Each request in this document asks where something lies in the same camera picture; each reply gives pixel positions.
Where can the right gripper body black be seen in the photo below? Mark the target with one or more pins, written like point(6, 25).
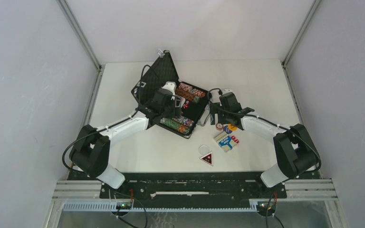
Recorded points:
point(224, 115)

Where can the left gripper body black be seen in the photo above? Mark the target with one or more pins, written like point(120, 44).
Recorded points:
point(171, 111)

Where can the black aluminium poker case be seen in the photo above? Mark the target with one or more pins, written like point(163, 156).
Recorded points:
point(153, 77)

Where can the red playing card deck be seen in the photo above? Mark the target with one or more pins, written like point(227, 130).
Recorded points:
point(179, 101)

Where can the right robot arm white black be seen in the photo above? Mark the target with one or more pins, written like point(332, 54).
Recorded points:
point(294, 149)

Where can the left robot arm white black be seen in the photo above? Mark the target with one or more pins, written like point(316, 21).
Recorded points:
point(91, 150)

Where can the purple blind button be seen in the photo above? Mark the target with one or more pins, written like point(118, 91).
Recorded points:
point(227, 130)

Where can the orange blind button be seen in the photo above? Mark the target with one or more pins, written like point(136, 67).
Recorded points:
point(232, 127)

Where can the green chip row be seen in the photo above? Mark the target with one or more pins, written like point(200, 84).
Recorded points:
point(175, 126)

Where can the red dice in case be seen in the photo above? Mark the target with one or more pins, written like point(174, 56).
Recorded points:
point(186, 104)

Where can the orange chip row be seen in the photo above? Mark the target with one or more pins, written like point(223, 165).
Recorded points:
point(188, 96)

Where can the red-white chip row top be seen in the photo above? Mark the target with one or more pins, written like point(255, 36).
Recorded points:
point(190, 89)

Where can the blue-white chip row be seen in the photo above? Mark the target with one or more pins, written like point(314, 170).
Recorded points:
point(184, 121)

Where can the blue playing card box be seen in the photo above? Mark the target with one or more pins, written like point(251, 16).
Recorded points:
point(225, 142)

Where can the red dice group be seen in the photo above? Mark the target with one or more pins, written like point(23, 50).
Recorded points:
point(235, 139)

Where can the white dealer button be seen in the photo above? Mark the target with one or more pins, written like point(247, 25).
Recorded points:
point(203, 149)

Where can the red black triangle card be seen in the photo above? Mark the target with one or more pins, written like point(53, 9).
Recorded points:
point(208, 158)

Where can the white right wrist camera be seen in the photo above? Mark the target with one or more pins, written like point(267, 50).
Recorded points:
point(225, 91)

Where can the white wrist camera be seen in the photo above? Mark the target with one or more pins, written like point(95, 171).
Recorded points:
point(225, 91)
point(170, 86)

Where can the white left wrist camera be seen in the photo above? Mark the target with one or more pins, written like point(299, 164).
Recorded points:
point(170, 86)

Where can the black mounting rail base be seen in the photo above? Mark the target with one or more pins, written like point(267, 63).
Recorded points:
point(193, 190)

